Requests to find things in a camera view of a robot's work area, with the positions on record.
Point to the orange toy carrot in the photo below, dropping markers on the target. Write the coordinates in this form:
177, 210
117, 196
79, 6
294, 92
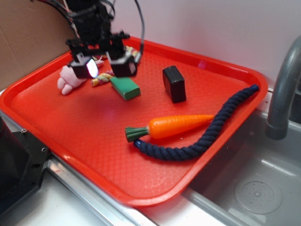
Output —
163, 127

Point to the red plastic tray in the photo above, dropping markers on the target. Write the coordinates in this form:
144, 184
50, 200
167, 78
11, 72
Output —
86, 128

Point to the green rectangular block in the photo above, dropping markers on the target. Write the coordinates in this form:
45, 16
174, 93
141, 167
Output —
125, 87

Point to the grey sink basin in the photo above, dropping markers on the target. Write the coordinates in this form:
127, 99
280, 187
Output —
253, 180

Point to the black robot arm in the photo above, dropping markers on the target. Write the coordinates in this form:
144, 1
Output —
89, 11

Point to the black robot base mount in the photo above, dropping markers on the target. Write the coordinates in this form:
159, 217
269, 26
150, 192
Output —
23, 159

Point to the black rectangular block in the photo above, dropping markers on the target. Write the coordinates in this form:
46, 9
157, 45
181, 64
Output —
174, 84

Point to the brown cardboard sheet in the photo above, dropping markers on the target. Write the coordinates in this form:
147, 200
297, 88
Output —
32, 33

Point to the grey faucet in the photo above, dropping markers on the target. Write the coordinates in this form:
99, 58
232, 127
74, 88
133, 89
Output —
285, 103

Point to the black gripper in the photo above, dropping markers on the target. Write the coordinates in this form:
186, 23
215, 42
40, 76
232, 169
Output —
97, 39

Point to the pink plush bunny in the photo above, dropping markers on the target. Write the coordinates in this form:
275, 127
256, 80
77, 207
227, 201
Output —
68, 81

